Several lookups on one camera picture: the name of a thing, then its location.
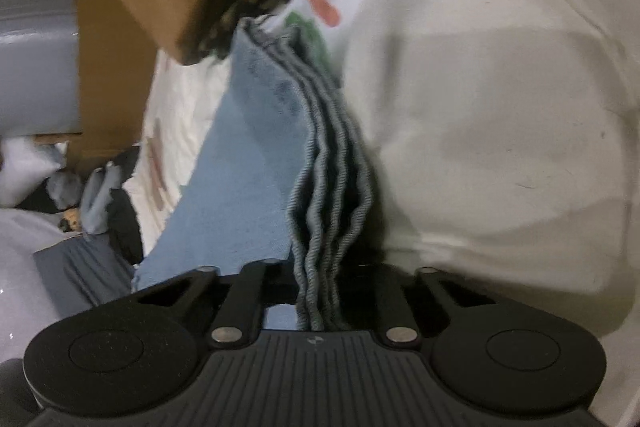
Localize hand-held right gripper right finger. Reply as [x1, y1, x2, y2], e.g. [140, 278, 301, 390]
[345, 264, 497, 348]

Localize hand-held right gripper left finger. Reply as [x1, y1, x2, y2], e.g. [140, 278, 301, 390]
[135, 258, 301, 348]

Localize light blue jeans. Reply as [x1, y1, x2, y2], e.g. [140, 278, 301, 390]
[132, 18, 386, 333]

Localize black garment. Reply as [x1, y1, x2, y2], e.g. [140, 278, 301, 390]
[107, 147, 147, 266]

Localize grey blue plush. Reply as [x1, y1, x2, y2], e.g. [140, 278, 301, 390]
[47, 162, 126, 235]

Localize small brown toy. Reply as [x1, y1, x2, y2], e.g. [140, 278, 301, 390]
[59, 207, 83, 233]

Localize white printed bed sheet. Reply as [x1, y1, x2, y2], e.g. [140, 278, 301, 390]
[122, 0, 640, 339]

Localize pale shiny plastic bag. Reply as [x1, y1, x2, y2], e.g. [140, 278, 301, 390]
[0, 206, 96, 358]

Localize brown cardboard box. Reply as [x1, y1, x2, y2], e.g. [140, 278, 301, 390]
[0, 0, 161, 172]

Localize white puffy cloth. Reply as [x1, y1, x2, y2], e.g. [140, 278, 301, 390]
[0, 137, 68, 208]

